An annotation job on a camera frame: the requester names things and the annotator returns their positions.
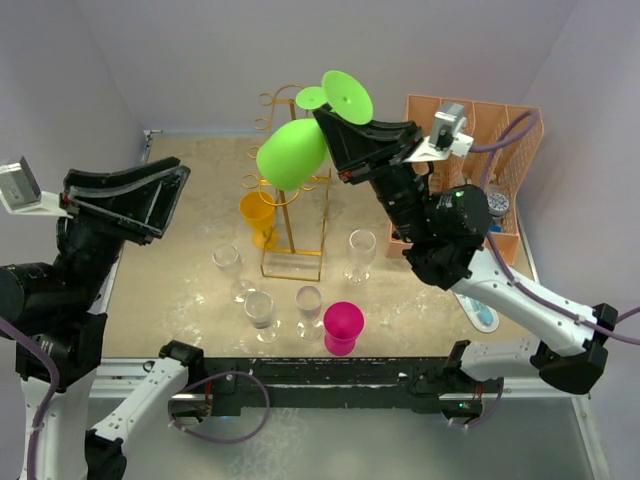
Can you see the clear glass front centre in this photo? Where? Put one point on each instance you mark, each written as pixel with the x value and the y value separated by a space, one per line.
pixel 309 304

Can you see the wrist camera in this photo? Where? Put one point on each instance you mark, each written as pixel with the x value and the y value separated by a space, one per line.
pixel 447 136
pixel 21 193

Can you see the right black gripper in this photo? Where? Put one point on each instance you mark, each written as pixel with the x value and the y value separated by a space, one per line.
pixel 350 144

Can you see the pink plastic goblet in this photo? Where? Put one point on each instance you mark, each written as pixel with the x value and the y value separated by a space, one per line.
pixel 343 322

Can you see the clear glass far left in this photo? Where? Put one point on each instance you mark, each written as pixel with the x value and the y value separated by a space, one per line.
pixel 228 260

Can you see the round blue tin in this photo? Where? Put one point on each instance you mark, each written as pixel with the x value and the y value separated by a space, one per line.
pixel 498 204

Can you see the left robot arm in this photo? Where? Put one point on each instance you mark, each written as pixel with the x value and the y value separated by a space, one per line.
pixel 52 313

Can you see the orange plastic desk organizer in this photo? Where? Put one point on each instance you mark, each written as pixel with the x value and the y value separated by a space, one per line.
pixel 485 122

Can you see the small green wine glass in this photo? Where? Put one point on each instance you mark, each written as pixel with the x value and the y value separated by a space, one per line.
pixel 348 97

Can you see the clear glass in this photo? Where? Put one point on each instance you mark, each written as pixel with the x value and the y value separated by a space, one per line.
pixel 228 260
pixel 309 304
pixel 361 253
pixel 260 310

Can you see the yellow plastic goblet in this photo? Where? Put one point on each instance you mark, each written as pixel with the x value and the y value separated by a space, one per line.
pixel 259 212

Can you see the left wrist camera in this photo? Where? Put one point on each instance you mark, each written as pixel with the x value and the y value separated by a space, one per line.
pixel 21 193

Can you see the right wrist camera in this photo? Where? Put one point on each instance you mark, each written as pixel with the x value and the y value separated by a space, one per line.
pixel 447 136

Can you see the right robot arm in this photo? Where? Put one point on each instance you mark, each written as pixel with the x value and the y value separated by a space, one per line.
pixel 451 248

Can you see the gold wire glass rack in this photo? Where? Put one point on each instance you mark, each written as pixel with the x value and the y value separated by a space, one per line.
pixel 301 214

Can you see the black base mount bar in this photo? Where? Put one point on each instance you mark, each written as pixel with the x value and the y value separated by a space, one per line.
pixel 426 385

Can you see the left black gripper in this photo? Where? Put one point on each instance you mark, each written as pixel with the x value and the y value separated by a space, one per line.
pixel 136 210

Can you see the large green wine glass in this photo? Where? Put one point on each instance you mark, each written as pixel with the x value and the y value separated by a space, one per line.
pixel 292 154

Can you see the clear glass back right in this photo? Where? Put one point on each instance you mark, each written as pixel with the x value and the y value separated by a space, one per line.
pixel 361 253

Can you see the clear glass front left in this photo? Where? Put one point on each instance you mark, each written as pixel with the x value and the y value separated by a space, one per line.
pixel 260 310

